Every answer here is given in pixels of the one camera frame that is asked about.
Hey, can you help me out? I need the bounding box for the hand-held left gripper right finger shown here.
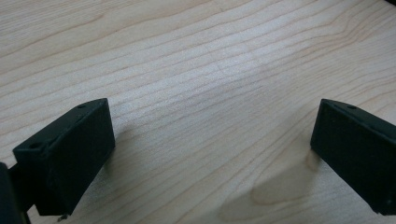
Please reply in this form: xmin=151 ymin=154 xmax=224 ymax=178
xmin=309 ymin=98 xmax=396 ymax=217

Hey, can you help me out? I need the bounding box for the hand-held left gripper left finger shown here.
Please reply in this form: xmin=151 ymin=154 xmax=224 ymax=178
xmin=12 ymin=97 xmax=117 ymax=217

